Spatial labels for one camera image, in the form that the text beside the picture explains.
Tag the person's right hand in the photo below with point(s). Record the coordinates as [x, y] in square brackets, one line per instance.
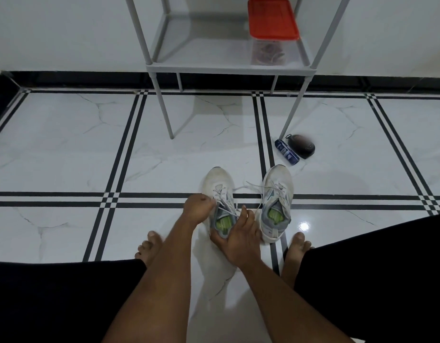
[241, 242]

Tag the person's left hand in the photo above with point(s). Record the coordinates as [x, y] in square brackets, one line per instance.
[198, 210]

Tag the grey white shoelace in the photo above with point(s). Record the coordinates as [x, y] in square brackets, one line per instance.
[273, 191]
[223, 201]

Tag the white grey sneaker shoe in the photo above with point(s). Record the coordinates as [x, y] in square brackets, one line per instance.
[279, 175]
[216, 178]

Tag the clear box with red lid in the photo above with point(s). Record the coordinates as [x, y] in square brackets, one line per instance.
[270, 54]

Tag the clear container with red lid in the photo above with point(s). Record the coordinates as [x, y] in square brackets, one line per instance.
[273, 17]

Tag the person's right forearm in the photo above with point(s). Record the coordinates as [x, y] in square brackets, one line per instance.
[295, 310]

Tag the person's left forearm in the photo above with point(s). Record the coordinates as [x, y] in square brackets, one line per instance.
[152, 292]

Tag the person's right foot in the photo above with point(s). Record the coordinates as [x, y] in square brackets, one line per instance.
[295, 257]

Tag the person's foot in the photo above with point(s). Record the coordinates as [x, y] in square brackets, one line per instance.
[150, 248]
[295, 257]

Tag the person's left foot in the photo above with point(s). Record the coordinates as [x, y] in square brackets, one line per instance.
[150, 248]

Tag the grey metal shelf rack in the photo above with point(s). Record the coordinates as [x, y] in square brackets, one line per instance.
[230, 69]

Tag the black oval polish bottle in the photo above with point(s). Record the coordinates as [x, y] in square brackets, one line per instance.
[302, 146]

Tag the black shorts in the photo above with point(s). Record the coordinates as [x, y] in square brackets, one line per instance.
[384, 282]

